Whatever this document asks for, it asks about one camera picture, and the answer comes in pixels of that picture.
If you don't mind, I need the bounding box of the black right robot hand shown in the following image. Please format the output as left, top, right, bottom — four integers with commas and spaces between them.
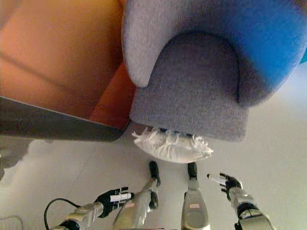
207, 172, 243, 201

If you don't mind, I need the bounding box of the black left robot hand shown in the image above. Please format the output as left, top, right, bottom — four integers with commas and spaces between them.
94, 187, 135, 219

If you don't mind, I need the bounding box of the grey fabric sofa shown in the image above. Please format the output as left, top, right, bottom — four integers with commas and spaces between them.
0, 0, 305, 144

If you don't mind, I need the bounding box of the orange sofa seat cushion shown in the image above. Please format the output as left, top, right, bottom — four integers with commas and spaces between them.
0, 0, 137, 131

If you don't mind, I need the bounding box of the silver left robot leg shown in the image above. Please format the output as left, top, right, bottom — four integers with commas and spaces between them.
112, 178, 159, 230

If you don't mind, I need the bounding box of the silver robot leg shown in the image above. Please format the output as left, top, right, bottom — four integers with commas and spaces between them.
182, 177, 209, 230
112, 178, 159, 230

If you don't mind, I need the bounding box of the black right robot foot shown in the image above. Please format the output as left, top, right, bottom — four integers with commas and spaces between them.
187, 162, 198, 181

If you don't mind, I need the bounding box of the black robot foot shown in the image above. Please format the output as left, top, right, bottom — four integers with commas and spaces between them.
149, 161, 161, 186
187, 162, 198, 181

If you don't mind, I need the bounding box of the silver right robot leg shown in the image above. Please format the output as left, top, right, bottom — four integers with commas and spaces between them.
182, 177, 209, 230

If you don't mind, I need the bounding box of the black left robot foot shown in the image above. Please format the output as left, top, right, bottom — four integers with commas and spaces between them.
149, 161, 161, 186

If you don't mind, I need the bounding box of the white crumpled cloth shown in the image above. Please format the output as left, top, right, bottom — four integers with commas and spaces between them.
131, 127, 214, 164

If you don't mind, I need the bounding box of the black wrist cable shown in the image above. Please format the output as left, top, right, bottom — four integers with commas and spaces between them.
44, 197, 82, 230

